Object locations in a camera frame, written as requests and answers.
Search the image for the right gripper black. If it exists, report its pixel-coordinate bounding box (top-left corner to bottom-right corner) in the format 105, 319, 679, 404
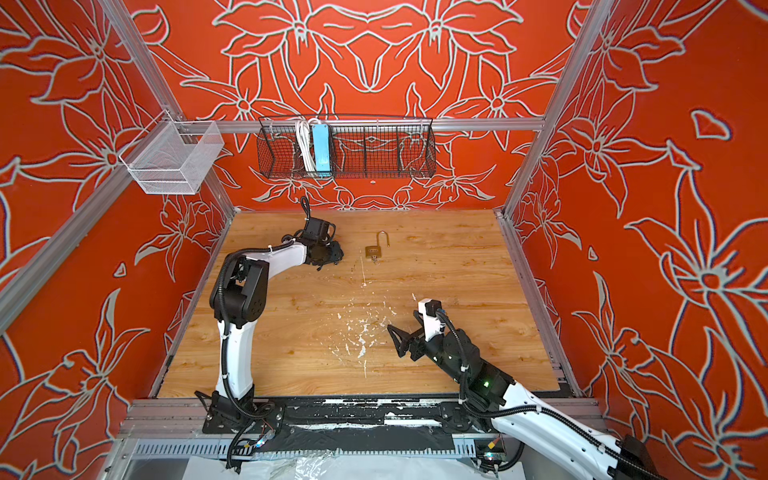
387, 311, 470, 389

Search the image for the large brass padlock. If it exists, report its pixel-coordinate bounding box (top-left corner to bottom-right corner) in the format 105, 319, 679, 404
365, 230, 390, 264

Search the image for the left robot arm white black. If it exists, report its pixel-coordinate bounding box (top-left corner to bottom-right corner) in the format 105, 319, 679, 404
196, 197, 343, 434

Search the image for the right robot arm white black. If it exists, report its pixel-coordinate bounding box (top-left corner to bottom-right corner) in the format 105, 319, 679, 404
387, 299, 662, 479

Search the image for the blue white box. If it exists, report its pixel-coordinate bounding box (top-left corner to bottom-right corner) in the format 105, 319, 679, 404
312, 123, 332, 177

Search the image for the clear plastic bin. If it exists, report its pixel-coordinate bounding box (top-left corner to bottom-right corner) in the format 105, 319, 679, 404
122, 121, 224, 195

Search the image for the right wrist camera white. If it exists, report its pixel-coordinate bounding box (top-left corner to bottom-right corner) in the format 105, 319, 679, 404
417, 298, 444, 341

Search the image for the black wire basket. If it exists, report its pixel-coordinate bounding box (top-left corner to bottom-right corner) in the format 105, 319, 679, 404
256, 115, 437, 181

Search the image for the aluminium frame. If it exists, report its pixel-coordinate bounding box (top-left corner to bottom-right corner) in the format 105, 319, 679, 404
1, 1, 591, 479

